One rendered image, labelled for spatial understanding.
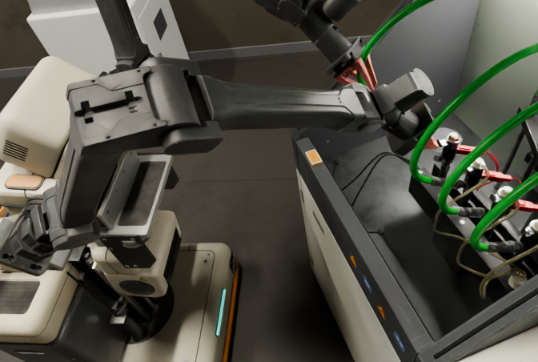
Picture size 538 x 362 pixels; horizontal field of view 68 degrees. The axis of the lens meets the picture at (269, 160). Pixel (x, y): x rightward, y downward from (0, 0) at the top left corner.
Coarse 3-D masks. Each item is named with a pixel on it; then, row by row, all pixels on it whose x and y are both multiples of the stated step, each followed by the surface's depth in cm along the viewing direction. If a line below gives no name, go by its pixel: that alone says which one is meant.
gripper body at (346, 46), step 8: (328, 32) 80; (336, 32) 81; (320, 40) 81; (328, 40) 80; (336, 40) 80; (344, 40) 81; (360, 40) 85; (320, 48) 82; (328, 48) 81; (336, 48) 81; (344, 48) 81; (352, 48) 80; (328, 56) 83; (336, 56) 81; (344, 56) 78; (336, 64) 80; (328, 72) 82
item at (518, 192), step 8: (536, 176) 56; (520, 184) 57; (528, 184) 56; (536, 184) 56; (512, 192) 57; (520, 192) 56; (504, 200) 58; (512, 200) 57; (496, 208) 59; (504, 208) 58; (488, 216) 60; (496, 216) 59; (480, 224) 61; (488, 224) 60; (472, 232) 63; (480, 232) 61; (472, 240) 63; (512, 240) 73; (480, 248) 66; (488, 248) 67; (496, 248) 68; (504, 248) 70; (512, 248) 71
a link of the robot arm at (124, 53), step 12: (96, 0) 84; (108, 0) 84; (120, 0) 85; (108, 12) 86; (120, 12) 86; (108, 24) 88; (120, 24) 87; (132, 24) 90; (120, 36) 89; (132, 36) 90; (120, 48) 91; (132, 48) 91; (144, 48) 95; (120, 60) 93; (132, 60) 92
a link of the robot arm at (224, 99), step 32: (192, 64) 49; (192, 96) 49; (224, 96) 48; (256, 96) 52; (288, 96) 56; (320, 96) 61; (352, 96) 67; (192, 128) 44; (224, 128) 52; (256, 128) 56; (352, 128) 70
